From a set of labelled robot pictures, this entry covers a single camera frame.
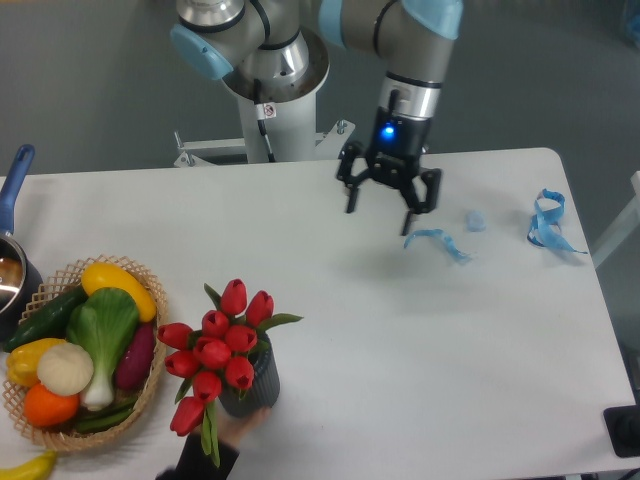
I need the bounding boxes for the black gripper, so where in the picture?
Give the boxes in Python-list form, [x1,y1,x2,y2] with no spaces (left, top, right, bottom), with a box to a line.
[334,107,443,237]

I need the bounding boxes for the red tulip bouquet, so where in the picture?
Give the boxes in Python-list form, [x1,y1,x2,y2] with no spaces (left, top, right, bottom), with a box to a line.
[157,279,302,466]

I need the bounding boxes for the dark grey ribbed vase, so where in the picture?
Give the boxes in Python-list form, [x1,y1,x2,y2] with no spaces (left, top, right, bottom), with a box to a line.
[219,333,280,418]

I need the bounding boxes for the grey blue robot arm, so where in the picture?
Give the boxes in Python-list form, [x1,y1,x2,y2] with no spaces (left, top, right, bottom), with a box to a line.
[170,1,463,217]

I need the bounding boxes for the person hand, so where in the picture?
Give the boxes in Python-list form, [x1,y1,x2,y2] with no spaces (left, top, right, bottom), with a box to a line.
[216,407,271,450]

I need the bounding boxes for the blue ribbon strip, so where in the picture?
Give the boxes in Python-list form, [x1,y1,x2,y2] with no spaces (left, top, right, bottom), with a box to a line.
[403,229,473,263]

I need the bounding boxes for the blue ribbon on right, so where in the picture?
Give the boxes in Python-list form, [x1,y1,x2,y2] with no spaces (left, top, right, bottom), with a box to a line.
[526,189,587,255]

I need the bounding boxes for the yellow squash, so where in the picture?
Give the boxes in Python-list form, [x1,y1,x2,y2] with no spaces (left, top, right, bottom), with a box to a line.
[80,262,158,324]

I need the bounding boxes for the purple sweet potato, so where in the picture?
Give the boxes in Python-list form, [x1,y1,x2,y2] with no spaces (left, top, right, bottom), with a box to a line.
[115,323,155,391]

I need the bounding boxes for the green bok choy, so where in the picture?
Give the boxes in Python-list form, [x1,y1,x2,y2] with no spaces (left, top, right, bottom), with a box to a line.
[66,287,139,411]

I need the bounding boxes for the black device at edge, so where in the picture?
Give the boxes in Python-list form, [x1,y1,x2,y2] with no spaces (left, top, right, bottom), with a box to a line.
[603,405,639,458]

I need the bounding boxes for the green bean pods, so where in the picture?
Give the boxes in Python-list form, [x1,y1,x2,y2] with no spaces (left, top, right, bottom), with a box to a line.
[73,397,138,435]

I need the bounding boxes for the green cucumber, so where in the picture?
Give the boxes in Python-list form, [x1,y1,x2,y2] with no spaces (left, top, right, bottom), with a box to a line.
[3,286,87,353]

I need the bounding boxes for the white garlic bun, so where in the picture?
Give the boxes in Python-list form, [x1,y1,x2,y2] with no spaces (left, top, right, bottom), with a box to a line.
[37,343,94,396]

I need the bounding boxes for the yellow bell pepper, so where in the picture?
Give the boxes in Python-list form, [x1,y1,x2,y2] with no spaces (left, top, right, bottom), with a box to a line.
[6,338,65,388]

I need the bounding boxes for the woven wicker basket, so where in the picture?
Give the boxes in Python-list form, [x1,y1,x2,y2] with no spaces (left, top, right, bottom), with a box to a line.
[3,255,167,452]

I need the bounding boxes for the orange fruit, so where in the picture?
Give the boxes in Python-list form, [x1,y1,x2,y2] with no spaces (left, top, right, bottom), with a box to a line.
[23,383,80,428]

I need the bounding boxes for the yellow banana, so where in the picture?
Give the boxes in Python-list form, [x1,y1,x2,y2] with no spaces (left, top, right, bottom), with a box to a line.
[1,450,58,480]

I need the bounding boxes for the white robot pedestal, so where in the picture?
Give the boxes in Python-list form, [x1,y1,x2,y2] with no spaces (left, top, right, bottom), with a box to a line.
[174,28,355,167]

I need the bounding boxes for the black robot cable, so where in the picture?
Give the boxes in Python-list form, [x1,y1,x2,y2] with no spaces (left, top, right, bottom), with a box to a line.
[251,78,278,164]

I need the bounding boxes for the white frame at right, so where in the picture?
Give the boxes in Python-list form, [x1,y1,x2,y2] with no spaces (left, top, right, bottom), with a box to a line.
[592,171,639,269]

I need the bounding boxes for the blue handled saucepan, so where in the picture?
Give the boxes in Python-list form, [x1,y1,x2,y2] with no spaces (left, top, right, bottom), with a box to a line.
[1,144,42,342]

